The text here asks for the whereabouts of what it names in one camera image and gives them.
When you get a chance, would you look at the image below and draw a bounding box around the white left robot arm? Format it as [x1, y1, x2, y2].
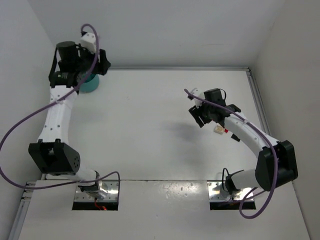
[28, 41, 111, 200]

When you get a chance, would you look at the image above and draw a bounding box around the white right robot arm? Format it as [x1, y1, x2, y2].
[186, 88, 299, 194]

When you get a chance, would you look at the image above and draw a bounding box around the white lego brick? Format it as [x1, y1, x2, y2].
[213, 124, 225, 135]

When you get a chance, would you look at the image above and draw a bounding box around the teal divided round container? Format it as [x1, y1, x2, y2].
[79, 74, 100, 93]

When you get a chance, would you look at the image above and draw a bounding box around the black lego plate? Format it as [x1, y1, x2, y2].
[231, 134, 241, 142]

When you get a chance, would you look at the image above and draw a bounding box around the white front cover board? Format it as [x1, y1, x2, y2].
[19, 181, 309, 240]

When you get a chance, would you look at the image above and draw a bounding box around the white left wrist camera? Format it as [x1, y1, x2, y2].
[80, 32, 98, 54]

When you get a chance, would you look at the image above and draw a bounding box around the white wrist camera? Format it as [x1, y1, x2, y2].
[80, 32, 98, 54]
[187, 88, 205, 109]

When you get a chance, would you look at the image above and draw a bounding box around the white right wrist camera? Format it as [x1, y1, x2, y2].
[187, 88, 205, 109]

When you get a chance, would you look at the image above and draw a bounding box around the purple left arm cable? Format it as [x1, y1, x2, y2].
[0, 23, 121, 203]

